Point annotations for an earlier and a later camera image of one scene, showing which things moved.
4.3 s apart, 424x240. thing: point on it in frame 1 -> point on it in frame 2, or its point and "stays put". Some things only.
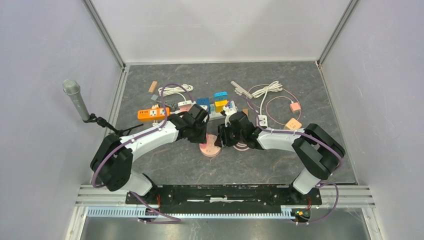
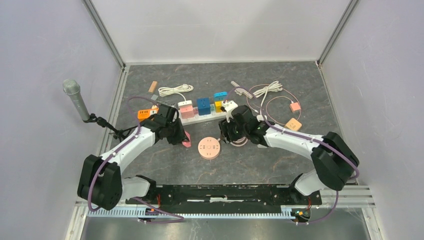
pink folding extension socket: [211, 148] -> [187, 144]
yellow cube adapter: [219, 105] stays put
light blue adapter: [221, 96] stays put
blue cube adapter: [205, 101] stays put
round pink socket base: [208, 149] stays put
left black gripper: [202, 138] -> [181, 136]
